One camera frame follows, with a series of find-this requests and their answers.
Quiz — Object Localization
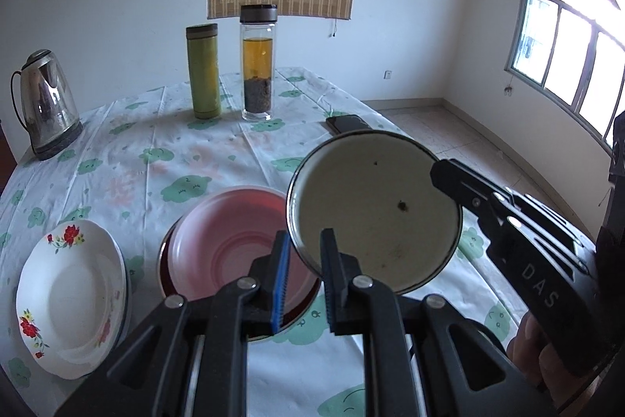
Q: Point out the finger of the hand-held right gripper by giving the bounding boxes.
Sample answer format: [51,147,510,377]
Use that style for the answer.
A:
[505,188,594,259]
[430,159,523,247]

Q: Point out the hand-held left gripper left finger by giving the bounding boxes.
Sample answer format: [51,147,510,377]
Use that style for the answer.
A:
[54,230,294,417]

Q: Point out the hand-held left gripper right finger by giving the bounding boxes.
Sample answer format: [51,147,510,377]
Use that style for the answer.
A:
[320,228,557,417]

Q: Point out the pink bowl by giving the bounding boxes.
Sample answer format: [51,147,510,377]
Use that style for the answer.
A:
[168,187,323,330]

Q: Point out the dark red bowl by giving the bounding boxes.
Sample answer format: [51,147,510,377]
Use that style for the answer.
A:
[157,226,323,342]

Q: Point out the white plate red flowers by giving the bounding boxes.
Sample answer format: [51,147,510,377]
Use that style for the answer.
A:
[16,219,127,379]

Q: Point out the person's right hand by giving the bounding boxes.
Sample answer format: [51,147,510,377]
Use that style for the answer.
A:
[507,313,587,408]

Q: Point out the black smartphone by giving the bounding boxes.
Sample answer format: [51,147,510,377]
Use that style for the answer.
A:
[326,115,374,134]

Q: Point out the glass window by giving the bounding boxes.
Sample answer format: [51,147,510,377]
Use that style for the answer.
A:
[503,0,625,154]

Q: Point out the green cloud print tablecloth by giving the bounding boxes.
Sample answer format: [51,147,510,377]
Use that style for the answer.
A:
[0,66,528,417]

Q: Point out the glass tea bottle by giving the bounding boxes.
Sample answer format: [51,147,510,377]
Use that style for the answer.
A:
[239,4,278,122]

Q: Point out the green thermos flask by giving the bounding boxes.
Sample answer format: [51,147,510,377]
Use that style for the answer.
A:
[184,23,223,120]

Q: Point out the black kettle base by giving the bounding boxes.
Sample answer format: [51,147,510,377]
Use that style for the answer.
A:
[32,124,84,161]

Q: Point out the stainless steel electric kettle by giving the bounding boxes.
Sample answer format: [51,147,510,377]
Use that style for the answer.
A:
[11,50,81,144]

